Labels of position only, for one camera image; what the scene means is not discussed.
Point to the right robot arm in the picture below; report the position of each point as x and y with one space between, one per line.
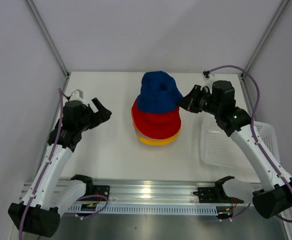
218 100

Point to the right aluminium frame post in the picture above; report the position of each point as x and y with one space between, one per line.
267 33

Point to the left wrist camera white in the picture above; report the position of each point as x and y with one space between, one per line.
78 95

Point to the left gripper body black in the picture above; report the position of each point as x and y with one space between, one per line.
91 120

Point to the red hat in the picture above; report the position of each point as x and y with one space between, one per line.
142 116

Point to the white slotted cable duct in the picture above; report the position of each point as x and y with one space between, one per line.
192 210

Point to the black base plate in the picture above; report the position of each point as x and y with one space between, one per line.
102 190
214 195

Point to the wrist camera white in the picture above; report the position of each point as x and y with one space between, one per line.
78 95
209 79

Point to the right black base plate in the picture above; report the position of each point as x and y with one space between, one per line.
214 195

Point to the lavender bucket hat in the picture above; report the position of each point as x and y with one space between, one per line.
142 135

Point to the aluminium frame post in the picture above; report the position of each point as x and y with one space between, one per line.
267 33
39 22

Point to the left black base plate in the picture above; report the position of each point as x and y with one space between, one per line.
102 190

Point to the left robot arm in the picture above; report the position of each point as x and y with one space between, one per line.
40 210

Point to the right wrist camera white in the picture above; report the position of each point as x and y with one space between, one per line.
209 79

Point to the left aluminium frame post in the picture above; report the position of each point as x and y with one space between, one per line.
39 22

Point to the orange bucket hat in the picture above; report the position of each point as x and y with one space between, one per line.
158 130

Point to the white plastic basket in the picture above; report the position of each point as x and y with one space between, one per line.
219 150

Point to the blue cap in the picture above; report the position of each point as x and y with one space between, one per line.
159 93

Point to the aluminium mounting rail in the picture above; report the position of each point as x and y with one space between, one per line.
152 192

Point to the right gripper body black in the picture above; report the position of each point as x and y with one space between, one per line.
206 103

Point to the yellow bucket hat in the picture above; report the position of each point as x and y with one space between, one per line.
158 142

